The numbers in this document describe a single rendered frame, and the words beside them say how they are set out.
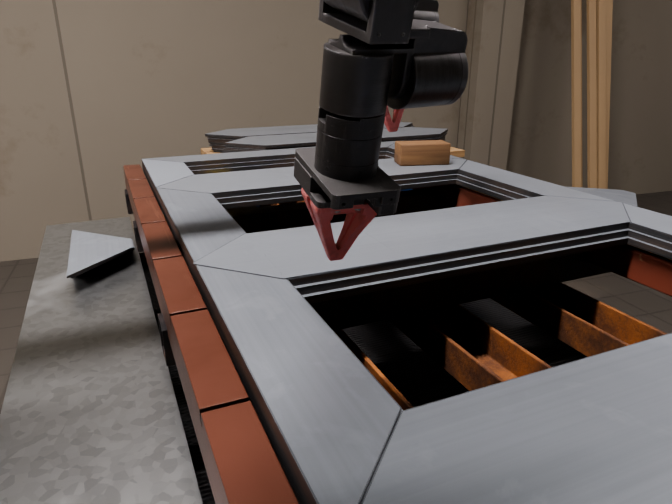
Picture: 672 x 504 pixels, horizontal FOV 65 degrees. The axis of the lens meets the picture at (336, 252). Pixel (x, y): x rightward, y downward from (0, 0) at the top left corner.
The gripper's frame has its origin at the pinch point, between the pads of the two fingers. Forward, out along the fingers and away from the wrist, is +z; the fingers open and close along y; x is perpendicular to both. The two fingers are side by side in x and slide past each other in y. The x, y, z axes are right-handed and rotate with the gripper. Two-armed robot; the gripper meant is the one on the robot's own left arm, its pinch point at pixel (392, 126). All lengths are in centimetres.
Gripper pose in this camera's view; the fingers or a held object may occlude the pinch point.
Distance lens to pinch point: 93.8
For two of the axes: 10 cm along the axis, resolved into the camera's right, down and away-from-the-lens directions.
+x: -9.2, 1.6, -3.6
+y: -3.8, -1.0, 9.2
